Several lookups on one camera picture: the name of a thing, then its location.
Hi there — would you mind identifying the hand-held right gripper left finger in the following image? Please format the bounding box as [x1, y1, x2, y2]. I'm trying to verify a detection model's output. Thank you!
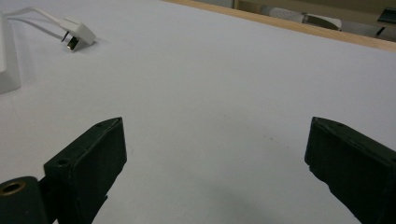
[43, 117, 128, 224]

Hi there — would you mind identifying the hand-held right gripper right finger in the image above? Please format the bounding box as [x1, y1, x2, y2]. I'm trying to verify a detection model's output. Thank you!
[304, 116, 396, 224]

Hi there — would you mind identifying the white power plug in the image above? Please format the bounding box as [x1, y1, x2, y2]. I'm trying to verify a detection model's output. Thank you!
[60, 17, 97, 53]

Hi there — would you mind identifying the dark monitor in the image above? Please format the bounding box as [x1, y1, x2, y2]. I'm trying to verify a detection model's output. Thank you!
[375, 7, 396, 36]

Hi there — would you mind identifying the white chair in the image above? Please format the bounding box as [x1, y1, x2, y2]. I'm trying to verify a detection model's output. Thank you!
[261, 5, 343, 32]

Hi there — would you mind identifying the white power cable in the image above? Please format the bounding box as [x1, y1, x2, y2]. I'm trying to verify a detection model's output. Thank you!
[2, 7, 64, 40]

